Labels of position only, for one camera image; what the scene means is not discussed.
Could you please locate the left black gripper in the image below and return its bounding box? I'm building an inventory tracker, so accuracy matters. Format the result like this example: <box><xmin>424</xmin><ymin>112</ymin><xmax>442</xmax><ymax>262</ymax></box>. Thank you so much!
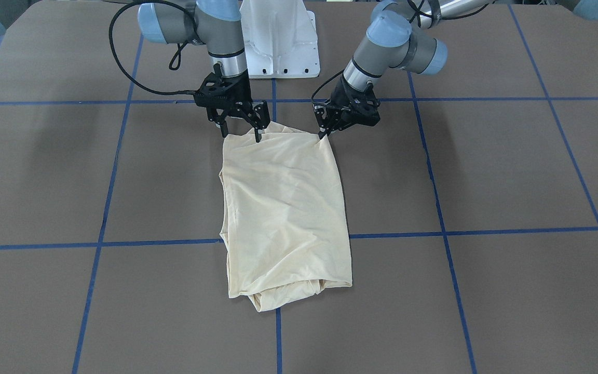
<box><xmin>313</xmin><ymin>78</ymin><xmax>380</xmax><ymax>140</ymax></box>

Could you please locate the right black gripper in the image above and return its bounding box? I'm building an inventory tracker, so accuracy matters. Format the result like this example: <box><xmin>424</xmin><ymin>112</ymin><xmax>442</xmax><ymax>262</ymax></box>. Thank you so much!
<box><xmin>193</xmin><ymin>71</ymin><xmax>271</xmax><ymax>143</ymax></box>

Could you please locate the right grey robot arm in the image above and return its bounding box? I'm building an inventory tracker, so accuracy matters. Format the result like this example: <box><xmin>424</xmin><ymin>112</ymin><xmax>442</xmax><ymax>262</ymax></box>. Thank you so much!
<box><xmin>107</xmin><ymin>1</ymin><xmax>271</xmax><ymax>142</ymax></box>

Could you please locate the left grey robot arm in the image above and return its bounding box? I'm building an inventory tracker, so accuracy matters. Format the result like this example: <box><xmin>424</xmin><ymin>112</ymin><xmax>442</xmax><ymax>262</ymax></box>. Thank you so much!
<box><xmin>309</xmin><ymin>1</ymin><xmax>598</xmax><ymax>140</ymax></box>

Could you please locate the beige long-sleeve printed shirt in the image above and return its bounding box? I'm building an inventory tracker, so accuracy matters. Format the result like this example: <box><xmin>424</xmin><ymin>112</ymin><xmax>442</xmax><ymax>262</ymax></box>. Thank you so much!
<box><xmin>219</xmin><ymin>122</ymin><xmax>353</xmax><ymax>312</ymax></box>

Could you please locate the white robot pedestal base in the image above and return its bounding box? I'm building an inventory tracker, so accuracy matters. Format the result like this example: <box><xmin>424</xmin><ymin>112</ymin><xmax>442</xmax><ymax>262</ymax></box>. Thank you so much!
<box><xmin>240</xmin><ymin>1</ymin><xmax>321</xmax><ymax>79</ymax></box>

